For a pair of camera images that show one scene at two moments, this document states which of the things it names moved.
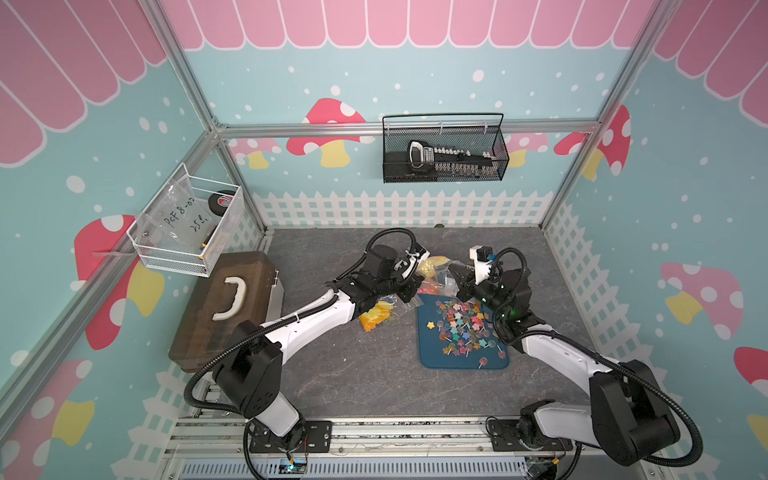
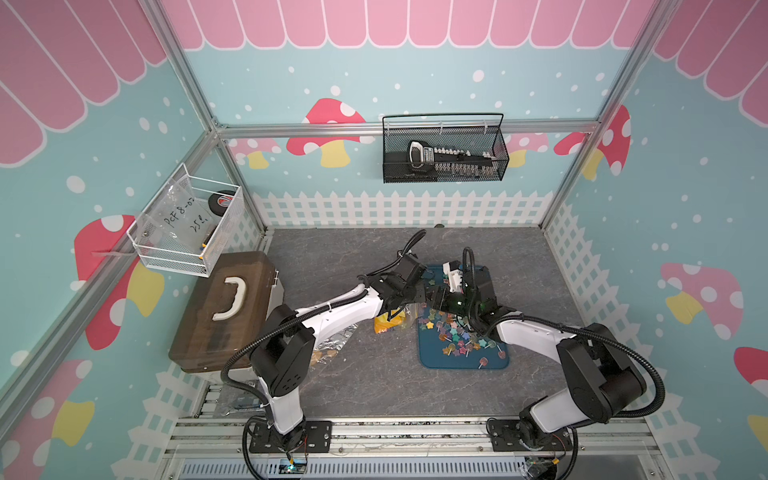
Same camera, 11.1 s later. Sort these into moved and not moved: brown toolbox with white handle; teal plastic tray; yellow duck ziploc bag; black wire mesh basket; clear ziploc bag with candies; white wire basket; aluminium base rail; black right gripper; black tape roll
Moved: black right gripper; clear ziploc bag with candies; yellow duck ziploc bag
Not moved: black tape roll; teal plastic tray; white wire basket; black wire mesh basket; aluminium base rail; brown toolbox with white handle
